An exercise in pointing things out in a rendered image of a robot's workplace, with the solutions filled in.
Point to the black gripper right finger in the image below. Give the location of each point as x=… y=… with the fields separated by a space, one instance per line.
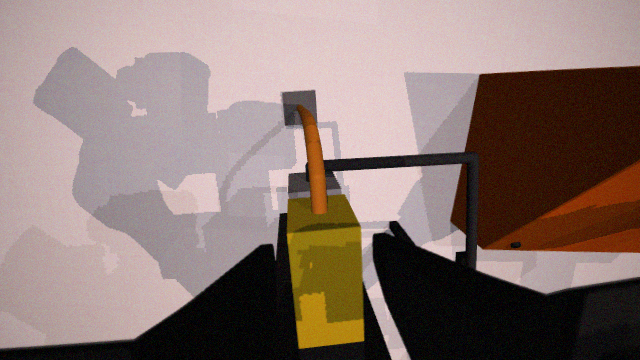
x=444 y=310

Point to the yellow power cord with plug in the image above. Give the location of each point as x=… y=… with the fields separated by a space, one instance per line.
x=325 y=255

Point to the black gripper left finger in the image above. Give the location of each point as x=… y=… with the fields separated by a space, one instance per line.
x=232 y=319

